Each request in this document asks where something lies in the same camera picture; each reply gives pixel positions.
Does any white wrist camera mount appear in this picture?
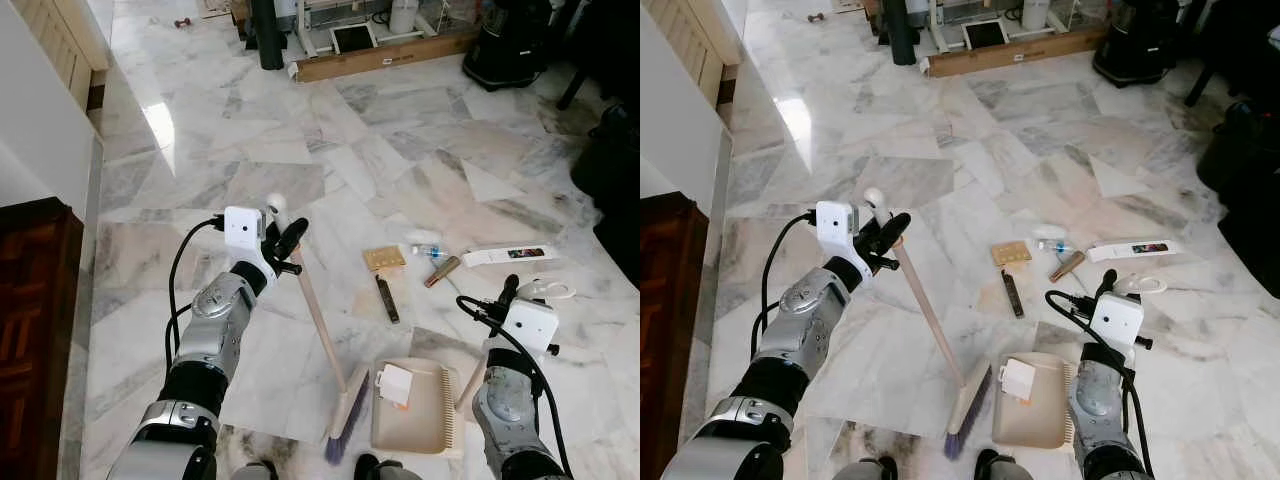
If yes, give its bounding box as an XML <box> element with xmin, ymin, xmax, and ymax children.
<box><xmin>223</xmin><ymin>206</ymin><xmax>278</xmax><ymax>285</ymax></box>
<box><xmin>1089</xmin><ymin>291</ymin><xmax>1147</xmax><ymax>352</ymax></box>
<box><xmin>499</xmin><ymin>297</ymin><xmax>560</xmax><ymax>357</ymax></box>
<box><xmin>814</xmin><ymin>200</ymin><xmax>873</xmax><ymax>279</ymax></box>

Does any long wooden plank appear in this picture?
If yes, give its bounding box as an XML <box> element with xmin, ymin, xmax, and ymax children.
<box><xmin>925</xmin><ymin>25</ymin><xmax>1111</xmax><ymax>79</ymax></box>
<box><xmin>293</xmin><ymin>30</ymin><xmax>481</xmax><ymax>84</ymax></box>

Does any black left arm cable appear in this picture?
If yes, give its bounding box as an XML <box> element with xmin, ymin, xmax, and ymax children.
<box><xmin>164</xmin><ymin>214</ymin><xmax>227</xmax><ymax>373</ymax></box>
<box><xmin>759</xmin><ymin>209</ymin><xmax>820</xmax><ymax>363</ymax></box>

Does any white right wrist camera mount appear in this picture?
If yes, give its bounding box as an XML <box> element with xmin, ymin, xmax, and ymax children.
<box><xmin>499</xmin><ymin>297</ymin><xmax>560</xmax><ymax>357</ymax></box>
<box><xmin>1089</xmin><ymin>291</ymin><xmax>1147</xmax><ymax>352</ymax></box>

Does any black slim bar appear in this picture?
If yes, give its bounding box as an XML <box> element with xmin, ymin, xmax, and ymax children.
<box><xmin>1001</xmin><ymin>269</ymin><xmax>1026</xmax><ymax>320</ymax></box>
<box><xmin>375</xmin><ymin>274</ymin><xmax>401</xmax><ymax>325</ymax></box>

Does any white and orange paper scrap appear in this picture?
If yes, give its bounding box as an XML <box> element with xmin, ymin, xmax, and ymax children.
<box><xmin>1000</xmin><ymin>357</ymin><xmax>1038</xmax><ymax>404</ymax></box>
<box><xmin>377</xmin><ymin>362</ymin><xmax>414</xmax><ymax>410</ymax></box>

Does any dark wooden cabinet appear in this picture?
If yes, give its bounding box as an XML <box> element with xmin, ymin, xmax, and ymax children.
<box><xmin>0</xmin><ymin>197</ymin><xmax>85</xmax><ymax>480</ymax></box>
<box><xmin>640</xmin><ymin>192</ymin><xmax>724</xmax><ymax>480</ymax></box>

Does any clear plastic bottle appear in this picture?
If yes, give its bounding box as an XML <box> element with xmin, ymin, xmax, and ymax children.
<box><xmin>1031</xmin><ymin>224</ymin><xmax>1077</xmax><ymax>257</ymax></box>
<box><xmin>404</xmin><ymin>229</ymin><xmax>452</xmax><ymax>262</ymax></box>

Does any black cylindrical bag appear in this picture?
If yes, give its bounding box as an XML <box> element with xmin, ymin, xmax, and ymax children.
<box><xmin>248</xmin><ymin>0</ymin><xmax>288</xmax><ymax>71</ymax></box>
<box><xmin>880</xmin><ymin>0</ymin><xmax>919</xmax><ymax>67</ymax></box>

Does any cream louvered door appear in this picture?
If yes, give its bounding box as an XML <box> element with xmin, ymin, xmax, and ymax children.
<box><xmin>10</xmin><ymin>0</ymin><xmax>110</xmax><ymax>112</ymax></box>
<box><xmin>650</xmin><ymin>0</ymin><xmax>742</xmax><ymax>107</ymax></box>

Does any long white printed box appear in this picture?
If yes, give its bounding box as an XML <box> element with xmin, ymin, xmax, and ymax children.
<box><xmin>1084</xmin><ymin>239</ymin><xmax>1182</xmax><ymax>265</ymax></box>
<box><xmin>461</xmin><ymin>243</ymin><xmax>558</xmax><ymax>270</ymax></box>

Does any beige plastic dustpan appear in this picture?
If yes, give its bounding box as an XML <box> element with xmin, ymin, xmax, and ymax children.
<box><xmin>992</xmin><ymin>275</ymin><xmax>1169</xmax><ymax>452</ymax></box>
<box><xmin>370</xmin><ymin>280</ymin><xmax>578</xmax><ymax>458</ymax></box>

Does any wooden handled purple broom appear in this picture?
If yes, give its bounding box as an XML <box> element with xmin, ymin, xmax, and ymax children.
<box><xmin>266</xmin><ymin>194</ymin><xmax>372</xmax><ymax>467</ymax></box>
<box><xmin>862</xmin><ymin>187</ymin><xmax>994</xmax><ymax>462</ymax></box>

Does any black vacuum cleaner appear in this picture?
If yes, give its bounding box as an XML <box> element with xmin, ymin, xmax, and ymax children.
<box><xmin>1092</xmin><ymin>0</ymin><xmax>1182</xmax><ymax>89</ymax></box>
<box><xmin>462</xmin><ymin>0</ymin><xmax>552</xmax><ymax>92</ymax></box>

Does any large black bag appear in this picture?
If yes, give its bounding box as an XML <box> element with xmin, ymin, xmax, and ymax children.
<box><xmin>569</xmin><ymin>98</ymin><xmax>641</xmax><ymax>288</ymax></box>
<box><xmin>1194</xmin><ymin>94</ymin><xmax>1280</xmax><ymax>273</ymax></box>

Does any white framed black panel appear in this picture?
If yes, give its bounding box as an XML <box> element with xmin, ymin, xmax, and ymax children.
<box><xmin>330</xmin><ymin>22</ymin><xmax>380</xmax><ymax>55</ymax></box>
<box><xmin>962</xmin><ymin>18</ymin><xmax>1012</xmax><ymax>51</ymax></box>

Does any brown tube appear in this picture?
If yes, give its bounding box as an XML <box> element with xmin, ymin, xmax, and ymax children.
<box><xmin>1047</xmin><ymin>250</ymin><xmax>1087</xmax><ymax>284</ymax></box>
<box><xmin>423</xmin><ymin>255</ymin><xmax>463</xmax><ymax>290</ymax></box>

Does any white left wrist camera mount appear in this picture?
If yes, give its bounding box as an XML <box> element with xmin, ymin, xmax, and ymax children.
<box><xmin>814</xmin><ymin>200</ymin><xmax>873</xmax><ymax>279</ymax></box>
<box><xmin>223</xmin><ymin>206</ymin><xmax>278</xmax><ymax>285</ymax></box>

